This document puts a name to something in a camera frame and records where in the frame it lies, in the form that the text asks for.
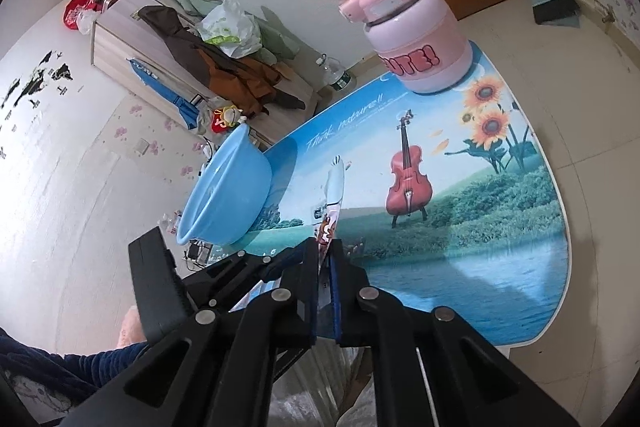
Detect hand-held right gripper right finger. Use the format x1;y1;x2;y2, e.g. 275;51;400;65
329;241;581;427

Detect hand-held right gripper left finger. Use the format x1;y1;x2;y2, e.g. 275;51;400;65
65;252;321;427

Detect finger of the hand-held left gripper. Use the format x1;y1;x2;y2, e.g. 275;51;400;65
182;249;262;311
231;247;314;309

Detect light blue plastic basin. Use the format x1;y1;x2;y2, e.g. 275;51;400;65
177;123;273;246

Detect white and red snack packet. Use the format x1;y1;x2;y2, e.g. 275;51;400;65
312;155;349;340

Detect person's left forearm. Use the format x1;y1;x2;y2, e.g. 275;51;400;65
0;327;151;413

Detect person's left hand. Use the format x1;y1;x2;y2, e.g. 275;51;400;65
119;307;147;349

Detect red and white plush toy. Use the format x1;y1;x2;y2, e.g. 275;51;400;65
210;105;247;135

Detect grey cloth bag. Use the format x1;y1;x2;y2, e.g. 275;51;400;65
192;97;251;138

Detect brown and orange hanging jacket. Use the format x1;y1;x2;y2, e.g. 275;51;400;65
137;5;307;118

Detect clear plastic water bottle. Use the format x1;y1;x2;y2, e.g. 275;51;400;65
317;54;356;92

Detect white and green plastic bag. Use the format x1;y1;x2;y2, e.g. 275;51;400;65
195;0;263;58

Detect light wooden wardrobe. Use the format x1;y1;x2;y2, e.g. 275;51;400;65
90;0;321;148

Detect pink water bottle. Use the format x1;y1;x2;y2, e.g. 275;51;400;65
337;0;473;95

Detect red plastic bag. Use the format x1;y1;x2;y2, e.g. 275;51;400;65
62;0;103;32

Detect blue bag strap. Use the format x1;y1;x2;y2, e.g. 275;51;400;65
129;57;201;130

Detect black wall decals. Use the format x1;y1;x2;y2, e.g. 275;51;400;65
0;49;76;110

